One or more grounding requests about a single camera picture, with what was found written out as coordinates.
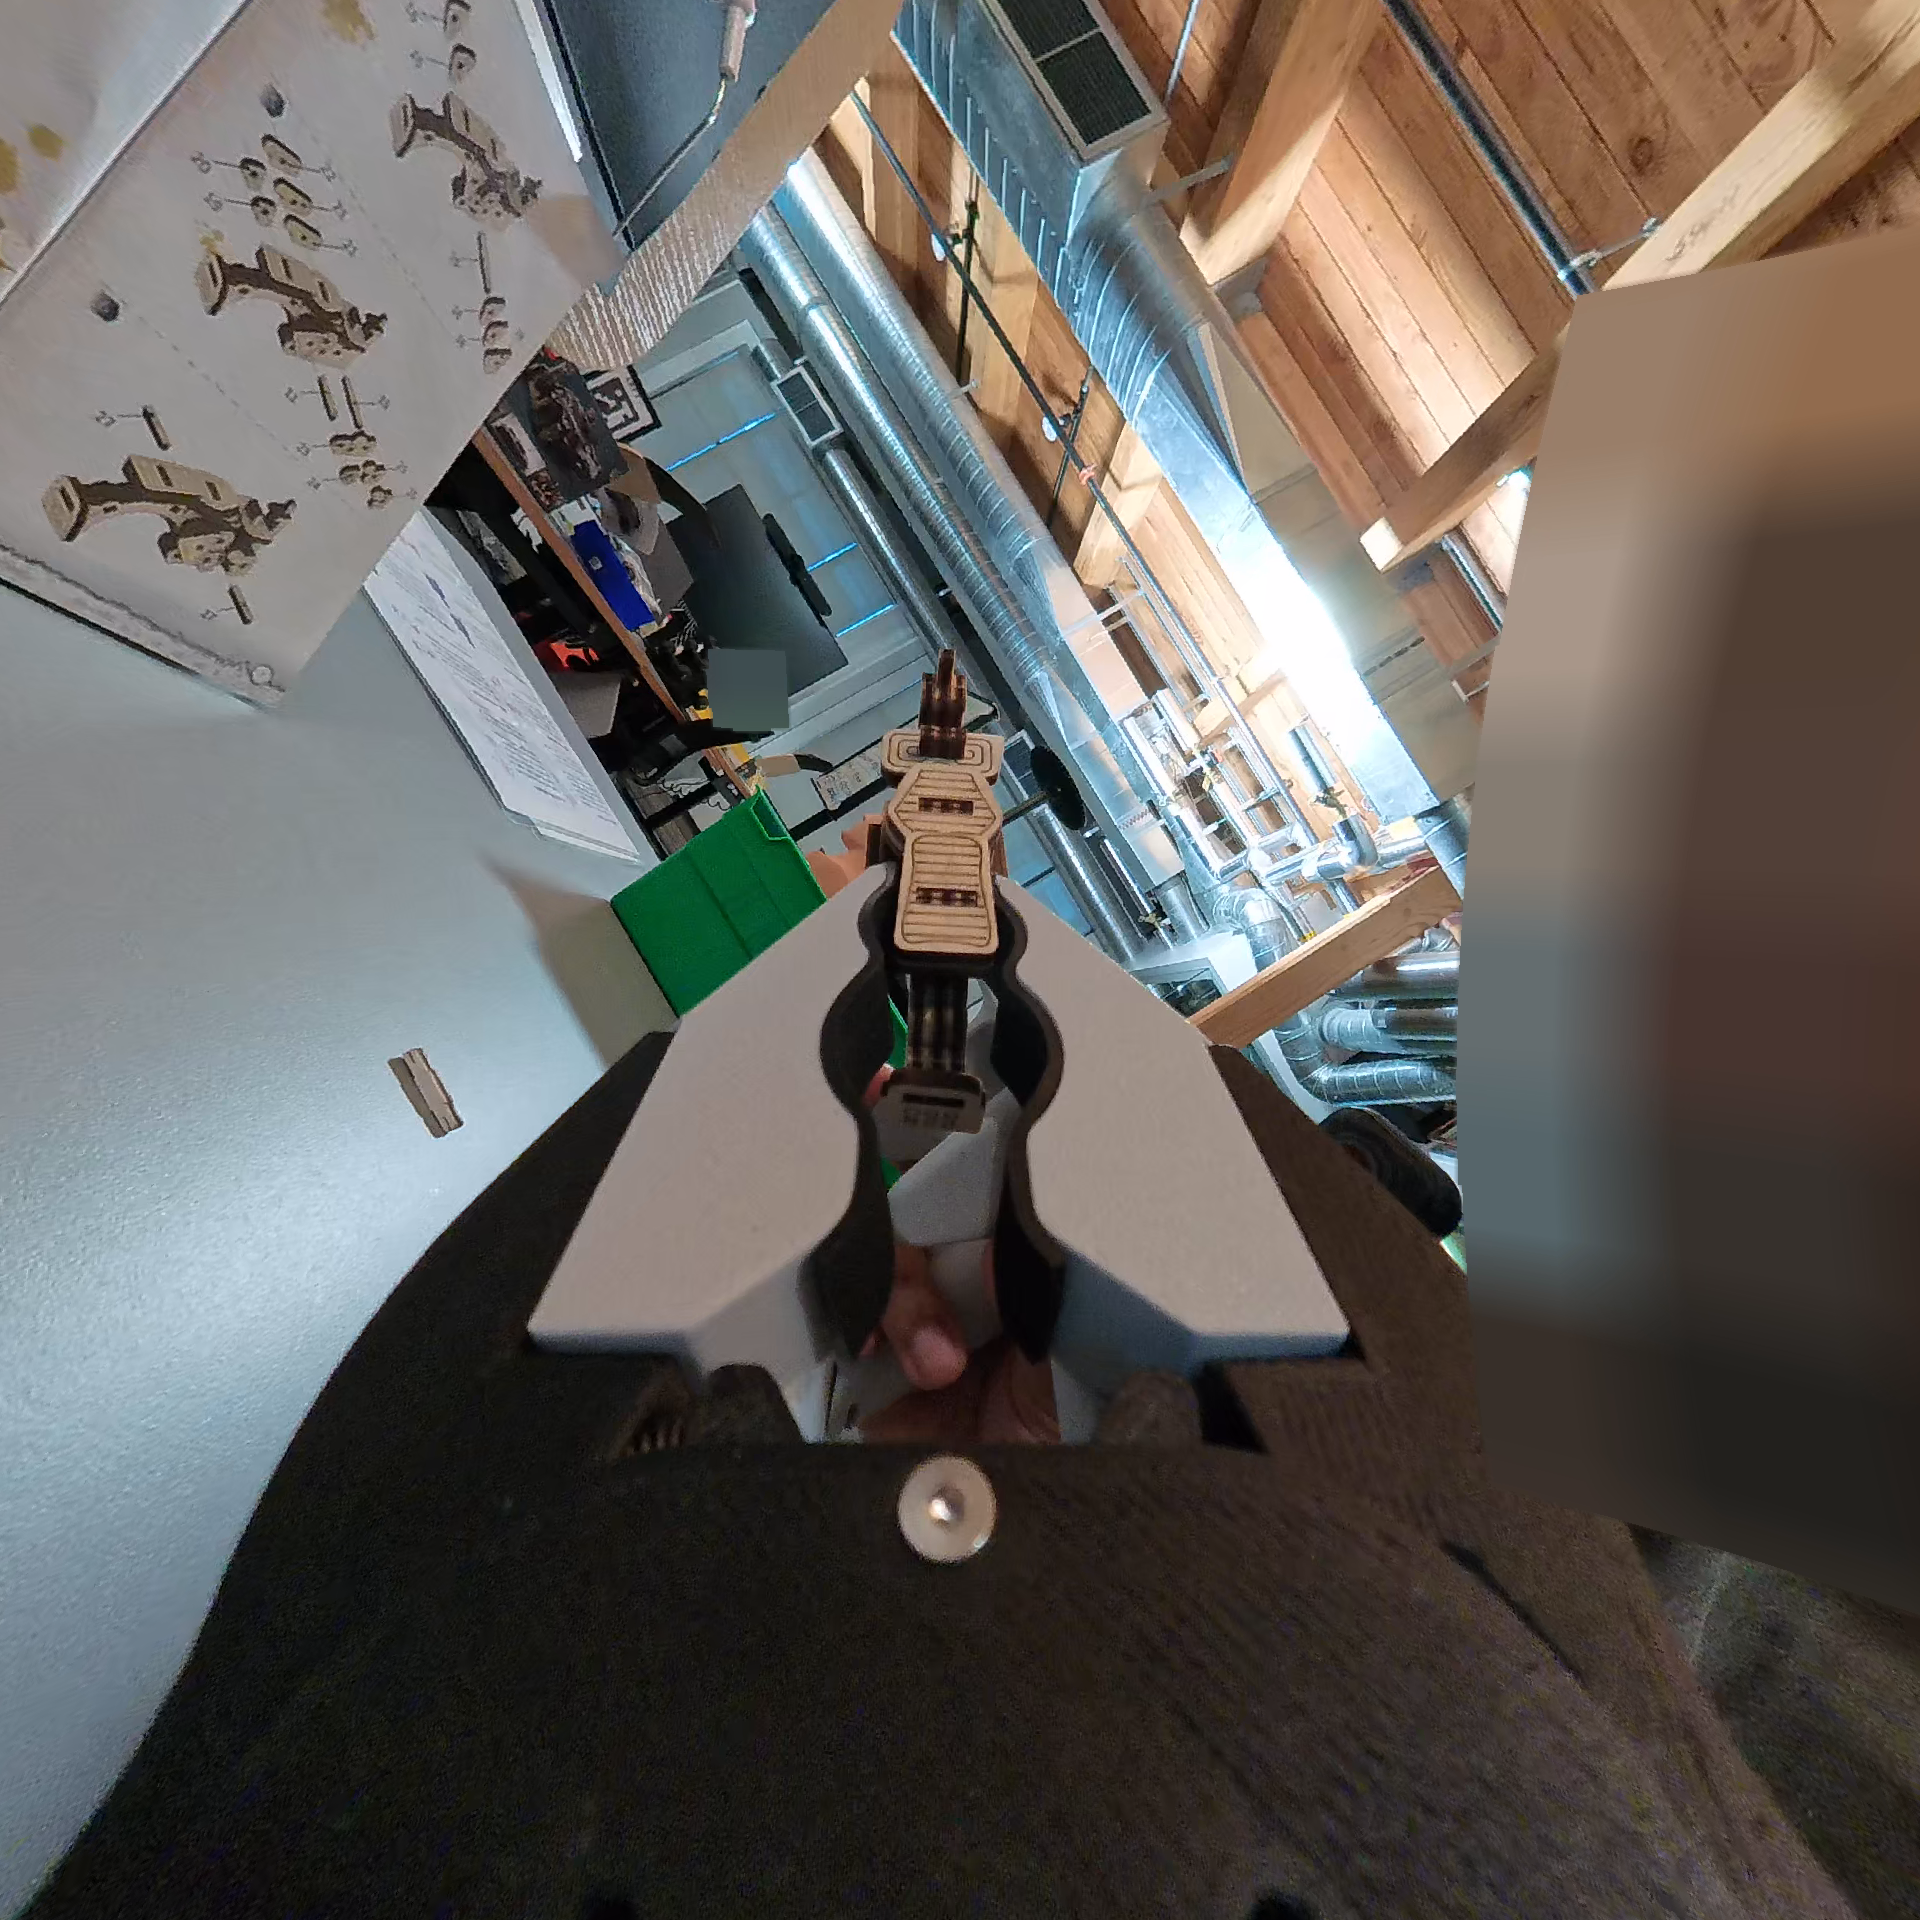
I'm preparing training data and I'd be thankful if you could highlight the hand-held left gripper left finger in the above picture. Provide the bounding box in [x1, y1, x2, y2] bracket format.
[525, 882, 897, 1404]

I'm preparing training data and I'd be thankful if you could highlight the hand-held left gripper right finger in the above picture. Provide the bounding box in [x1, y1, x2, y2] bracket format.
[983, 878, 1353, 1396]

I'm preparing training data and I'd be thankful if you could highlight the wooden puzzle model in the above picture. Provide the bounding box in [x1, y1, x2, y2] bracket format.
[875, 652, 1016, 1162]

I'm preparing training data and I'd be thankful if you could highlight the person's right hand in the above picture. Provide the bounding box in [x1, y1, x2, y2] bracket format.
[862, 1246, 1061, 1448]

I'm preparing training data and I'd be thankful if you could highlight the green plastic bin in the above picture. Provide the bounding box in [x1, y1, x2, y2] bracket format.
[608, 785, 911, 1021]

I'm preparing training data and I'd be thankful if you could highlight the small wooden puzzle piece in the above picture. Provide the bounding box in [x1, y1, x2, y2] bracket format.
[385, 1047, 467, 1140]

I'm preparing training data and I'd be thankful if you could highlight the laminated white paper sheet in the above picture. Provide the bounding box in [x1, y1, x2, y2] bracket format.
[361, 509, 648, 865]

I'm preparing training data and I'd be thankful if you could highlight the dark office board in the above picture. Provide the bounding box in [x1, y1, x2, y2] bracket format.
[655, 479, 849, 711]

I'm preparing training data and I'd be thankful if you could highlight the printed assembly instruction sheet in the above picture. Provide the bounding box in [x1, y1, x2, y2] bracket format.
[0, 0, 632, 711]

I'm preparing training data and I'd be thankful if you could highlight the black board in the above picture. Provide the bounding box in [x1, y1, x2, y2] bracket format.
[539, 0, 904, 250]

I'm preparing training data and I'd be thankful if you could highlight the silver ventilation duct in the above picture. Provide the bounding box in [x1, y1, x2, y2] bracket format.
[743, 0, 1502, 961]

